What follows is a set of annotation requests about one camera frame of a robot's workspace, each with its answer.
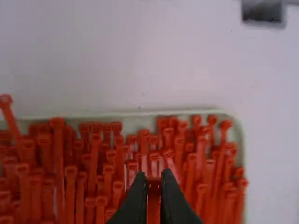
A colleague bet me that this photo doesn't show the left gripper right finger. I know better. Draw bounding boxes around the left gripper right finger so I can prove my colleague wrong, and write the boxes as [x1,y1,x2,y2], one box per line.
[160,168,203,224]

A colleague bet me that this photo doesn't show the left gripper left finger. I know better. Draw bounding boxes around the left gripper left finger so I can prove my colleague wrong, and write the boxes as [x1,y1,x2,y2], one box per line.
[106,171,149,224]

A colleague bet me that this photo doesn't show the orange cable tie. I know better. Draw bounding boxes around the orange cable tie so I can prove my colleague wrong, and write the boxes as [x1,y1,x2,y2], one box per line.
[145,176,163,224]

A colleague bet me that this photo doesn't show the pale tray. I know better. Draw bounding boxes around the pale tray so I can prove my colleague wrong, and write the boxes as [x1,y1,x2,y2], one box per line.
[0,107,249,224]

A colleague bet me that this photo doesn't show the row of orange cable ties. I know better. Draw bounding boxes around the row of orange cable ties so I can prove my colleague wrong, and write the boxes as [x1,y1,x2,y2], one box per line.
[0,94,249,224]

